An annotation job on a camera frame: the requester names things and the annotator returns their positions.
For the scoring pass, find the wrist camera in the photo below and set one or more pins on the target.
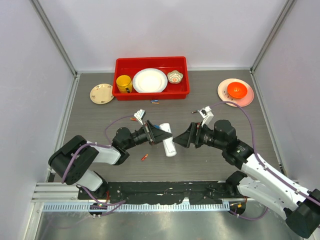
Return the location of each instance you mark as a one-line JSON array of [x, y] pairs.
[[206, 114], [139, 115]]

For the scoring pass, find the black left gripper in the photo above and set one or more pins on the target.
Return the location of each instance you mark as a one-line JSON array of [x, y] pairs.
[[155, 134]]

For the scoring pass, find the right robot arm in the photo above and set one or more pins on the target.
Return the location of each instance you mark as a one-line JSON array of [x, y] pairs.
[[257, 179]]

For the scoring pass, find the white remote control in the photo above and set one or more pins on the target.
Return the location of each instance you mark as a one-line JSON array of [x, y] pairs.
[[169, 146]]

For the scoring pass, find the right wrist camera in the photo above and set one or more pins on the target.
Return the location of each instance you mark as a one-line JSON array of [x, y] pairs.
[[206, 114]]

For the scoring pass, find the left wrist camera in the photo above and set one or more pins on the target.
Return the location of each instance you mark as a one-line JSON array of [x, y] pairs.
[[139, 115]]

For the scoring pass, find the orange bowl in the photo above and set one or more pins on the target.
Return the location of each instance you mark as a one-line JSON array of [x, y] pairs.
[[237, 90]]

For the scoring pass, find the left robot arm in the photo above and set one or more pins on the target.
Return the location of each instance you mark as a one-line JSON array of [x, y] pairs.
[[73, 160]]

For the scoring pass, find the yellow mug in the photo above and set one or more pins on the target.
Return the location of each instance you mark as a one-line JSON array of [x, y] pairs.
[[124, 84]]

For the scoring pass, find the white plate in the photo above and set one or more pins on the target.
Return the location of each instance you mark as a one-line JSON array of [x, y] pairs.
[[149, 80]]

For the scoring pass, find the beige floral plate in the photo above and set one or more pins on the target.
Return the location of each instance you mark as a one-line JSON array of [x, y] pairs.
[[101, 94]]

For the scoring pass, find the red orange battery lower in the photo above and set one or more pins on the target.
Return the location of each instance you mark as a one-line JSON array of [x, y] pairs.
[[144, 157]]

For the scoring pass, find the red plastic bin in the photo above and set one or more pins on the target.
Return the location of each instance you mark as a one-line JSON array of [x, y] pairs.
[[130, 66]]

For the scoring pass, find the pink plate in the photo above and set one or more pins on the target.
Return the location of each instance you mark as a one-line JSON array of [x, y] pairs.
[[224, 96]]

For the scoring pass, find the small flower bowl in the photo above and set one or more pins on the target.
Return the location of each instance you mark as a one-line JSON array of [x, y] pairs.
[[175, 77]]

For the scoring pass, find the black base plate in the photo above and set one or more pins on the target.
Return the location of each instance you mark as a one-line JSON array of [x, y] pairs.
[[167, 192]]

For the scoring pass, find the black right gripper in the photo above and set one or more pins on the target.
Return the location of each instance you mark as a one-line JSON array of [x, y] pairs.
[[185, 138]]

